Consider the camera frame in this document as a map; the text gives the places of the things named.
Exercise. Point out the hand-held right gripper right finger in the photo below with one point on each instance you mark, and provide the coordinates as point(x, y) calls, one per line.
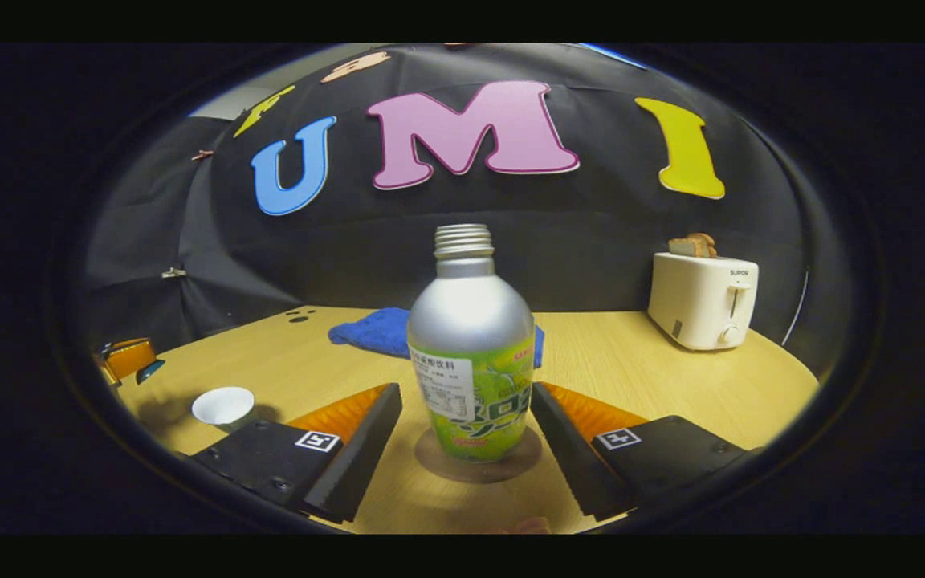
point(567, 466)

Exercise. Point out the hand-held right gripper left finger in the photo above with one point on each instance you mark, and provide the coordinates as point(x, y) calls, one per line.
point(358, 466)

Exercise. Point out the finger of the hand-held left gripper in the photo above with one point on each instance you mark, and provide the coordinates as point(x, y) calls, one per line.
point(129, 357)

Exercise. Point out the round cork coaster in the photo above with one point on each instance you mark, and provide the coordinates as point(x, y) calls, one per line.
point(438, 470)

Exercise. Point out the teal teacup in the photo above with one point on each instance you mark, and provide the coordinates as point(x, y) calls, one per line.
point(223, 405)

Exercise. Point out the silver green water bottle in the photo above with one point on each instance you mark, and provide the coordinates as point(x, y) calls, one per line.
point(470, 321)

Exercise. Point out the silver cloth clip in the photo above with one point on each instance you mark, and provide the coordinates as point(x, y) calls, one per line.
point(174, 274)

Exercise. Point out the blue towel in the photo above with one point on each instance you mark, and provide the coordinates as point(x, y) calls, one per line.
point(370, 329)

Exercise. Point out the white toaster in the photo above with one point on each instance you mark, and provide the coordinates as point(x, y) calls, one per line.
point(695, 305)

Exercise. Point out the black backdrop cloth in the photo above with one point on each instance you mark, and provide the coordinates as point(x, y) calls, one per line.
point(350, 257)

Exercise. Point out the toast slice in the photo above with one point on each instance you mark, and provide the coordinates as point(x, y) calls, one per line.
point(691, 246)

